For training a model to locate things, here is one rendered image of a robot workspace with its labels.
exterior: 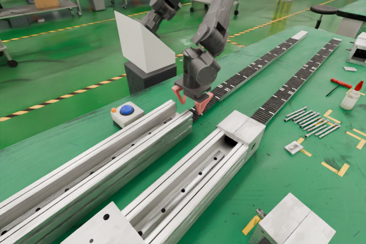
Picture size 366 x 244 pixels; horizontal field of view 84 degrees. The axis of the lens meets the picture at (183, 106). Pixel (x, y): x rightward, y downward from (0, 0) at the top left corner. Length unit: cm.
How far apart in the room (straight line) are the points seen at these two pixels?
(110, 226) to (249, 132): 39
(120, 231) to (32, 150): 46
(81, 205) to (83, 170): 8
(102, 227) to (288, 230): 32
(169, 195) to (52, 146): 42
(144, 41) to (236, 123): 55
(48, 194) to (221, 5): 63
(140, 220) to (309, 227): 32
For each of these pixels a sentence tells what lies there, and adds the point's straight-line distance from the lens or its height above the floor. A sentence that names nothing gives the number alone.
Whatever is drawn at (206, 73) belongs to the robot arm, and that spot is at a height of 102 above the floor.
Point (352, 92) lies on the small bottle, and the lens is 95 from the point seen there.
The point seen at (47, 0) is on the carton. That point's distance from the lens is 522.
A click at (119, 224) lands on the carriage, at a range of 41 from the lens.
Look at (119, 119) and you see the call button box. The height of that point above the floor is 84.
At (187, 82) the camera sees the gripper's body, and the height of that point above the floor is 95.
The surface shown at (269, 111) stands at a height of 81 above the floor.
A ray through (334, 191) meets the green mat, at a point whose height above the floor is 78.
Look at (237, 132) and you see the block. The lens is 57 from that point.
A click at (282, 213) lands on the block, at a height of 87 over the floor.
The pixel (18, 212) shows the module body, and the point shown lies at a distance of 58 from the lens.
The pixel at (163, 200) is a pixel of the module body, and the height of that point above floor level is 82.
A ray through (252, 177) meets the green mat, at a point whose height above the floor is 78.
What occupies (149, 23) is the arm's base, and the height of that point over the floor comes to 99.
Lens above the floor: 127
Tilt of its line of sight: 39 degrees down
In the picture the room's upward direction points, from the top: straight up
